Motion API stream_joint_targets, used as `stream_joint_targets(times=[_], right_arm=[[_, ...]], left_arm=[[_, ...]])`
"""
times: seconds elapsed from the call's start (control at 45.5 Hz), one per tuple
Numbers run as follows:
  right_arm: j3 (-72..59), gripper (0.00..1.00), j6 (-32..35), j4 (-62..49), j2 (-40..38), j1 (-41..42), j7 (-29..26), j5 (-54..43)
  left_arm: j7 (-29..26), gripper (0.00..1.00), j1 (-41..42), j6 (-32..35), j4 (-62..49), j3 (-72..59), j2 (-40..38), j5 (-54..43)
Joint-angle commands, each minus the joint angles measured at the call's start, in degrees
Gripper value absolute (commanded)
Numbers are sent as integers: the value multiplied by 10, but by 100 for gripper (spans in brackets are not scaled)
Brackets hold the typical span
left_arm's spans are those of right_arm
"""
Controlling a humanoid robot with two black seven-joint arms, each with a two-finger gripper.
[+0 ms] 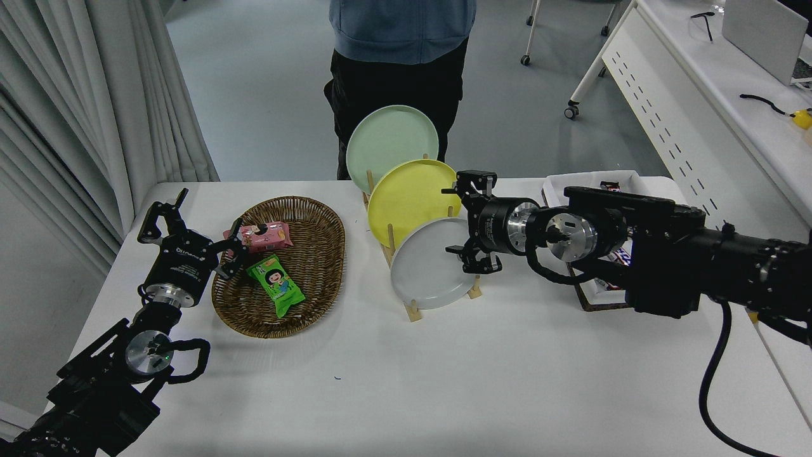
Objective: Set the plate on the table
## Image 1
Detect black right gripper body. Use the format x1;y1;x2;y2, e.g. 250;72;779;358
466;195;516;256

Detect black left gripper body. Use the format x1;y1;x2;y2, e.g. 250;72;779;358
143;232;220;300

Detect grey round plate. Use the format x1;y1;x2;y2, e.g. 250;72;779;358
390;217;484;310

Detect yellow round plate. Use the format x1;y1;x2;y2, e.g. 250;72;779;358
367;159;464;249

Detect wooden plate rack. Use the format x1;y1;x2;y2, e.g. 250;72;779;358
362;152;483;322

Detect pale green round plate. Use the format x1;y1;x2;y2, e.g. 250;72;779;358
346;105;440;195

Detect pink snack packet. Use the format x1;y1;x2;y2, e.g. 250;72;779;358
223;221;294;255

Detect green snack packet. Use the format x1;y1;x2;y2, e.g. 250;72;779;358
246;254;306;319

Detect white tray with cork base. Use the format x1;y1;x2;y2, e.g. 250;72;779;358
542;170;643;312

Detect brown oval wicker basket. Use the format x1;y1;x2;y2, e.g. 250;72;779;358
211;195;347;339

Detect person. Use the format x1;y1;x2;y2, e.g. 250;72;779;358
324;0;477;181

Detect white pleated curtain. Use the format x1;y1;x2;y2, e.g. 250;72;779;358
0;0;220;280

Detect white desk with slotted panel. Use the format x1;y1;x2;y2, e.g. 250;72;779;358
565;0;812;242

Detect black glasses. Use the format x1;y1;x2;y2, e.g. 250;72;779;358
690;11;716;43

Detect silver laptop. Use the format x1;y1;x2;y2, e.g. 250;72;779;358
722;0;812;86

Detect white side table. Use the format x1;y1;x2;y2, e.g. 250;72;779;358
756;317;812;432

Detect black cable on desk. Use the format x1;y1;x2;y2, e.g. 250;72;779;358
740;94;795;117

